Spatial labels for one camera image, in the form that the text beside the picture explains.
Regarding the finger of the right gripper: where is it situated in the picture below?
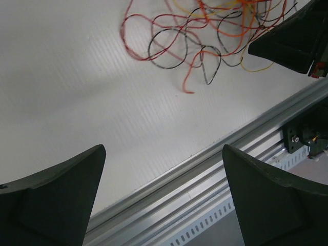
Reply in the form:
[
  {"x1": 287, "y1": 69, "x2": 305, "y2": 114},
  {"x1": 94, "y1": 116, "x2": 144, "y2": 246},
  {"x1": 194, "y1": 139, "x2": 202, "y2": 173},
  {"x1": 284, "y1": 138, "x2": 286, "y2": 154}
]
[{"x1": 248, "y1": 1, "x2": 327, "y2": 74}]

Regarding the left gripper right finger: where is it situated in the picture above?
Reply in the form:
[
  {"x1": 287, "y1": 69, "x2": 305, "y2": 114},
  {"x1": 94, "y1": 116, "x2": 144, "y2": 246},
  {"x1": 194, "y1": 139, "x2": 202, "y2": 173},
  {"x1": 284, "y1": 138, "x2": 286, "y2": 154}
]
[{"x1": 222, "y1": 145, "x2": 327, "y2": 245}]

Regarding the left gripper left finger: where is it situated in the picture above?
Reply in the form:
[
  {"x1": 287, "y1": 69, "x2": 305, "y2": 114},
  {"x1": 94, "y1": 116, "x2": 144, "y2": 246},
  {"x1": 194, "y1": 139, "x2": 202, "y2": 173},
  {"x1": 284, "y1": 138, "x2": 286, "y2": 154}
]
[{"x1": 1, "y1": 145, "x2": 106, "y2": 245}]

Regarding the red orange wire bundle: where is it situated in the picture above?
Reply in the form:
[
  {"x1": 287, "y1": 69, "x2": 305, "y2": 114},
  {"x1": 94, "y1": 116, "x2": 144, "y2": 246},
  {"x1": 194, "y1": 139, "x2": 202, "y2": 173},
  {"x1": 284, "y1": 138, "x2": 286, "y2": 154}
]
[{"x1": 119, "y1": 0, "x2": 299, "y2": 94}]

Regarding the white slotted cable duct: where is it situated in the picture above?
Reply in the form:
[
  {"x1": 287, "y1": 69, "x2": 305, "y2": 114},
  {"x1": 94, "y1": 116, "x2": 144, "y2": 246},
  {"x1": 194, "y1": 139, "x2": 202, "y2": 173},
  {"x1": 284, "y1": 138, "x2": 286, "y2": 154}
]
[{"x1": 163, "y1": 146, "x2": 312, "y2": 246}]

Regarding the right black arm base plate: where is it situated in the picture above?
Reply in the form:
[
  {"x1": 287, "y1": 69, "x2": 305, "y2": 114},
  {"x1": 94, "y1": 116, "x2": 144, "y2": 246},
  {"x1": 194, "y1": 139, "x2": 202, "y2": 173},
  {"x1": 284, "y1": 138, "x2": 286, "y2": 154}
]
[{"x1": 282, "y1": 102, "x2": 327, "y2": 158}]

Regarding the aluminium mounting rail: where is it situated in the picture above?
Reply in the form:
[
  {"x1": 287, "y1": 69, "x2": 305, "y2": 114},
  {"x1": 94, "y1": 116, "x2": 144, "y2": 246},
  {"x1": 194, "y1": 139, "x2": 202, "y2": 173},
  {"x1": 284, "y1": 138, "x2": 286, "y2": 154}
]
[{"x1": 84, "y1": 78, "x2": 327, "y2": 245}]

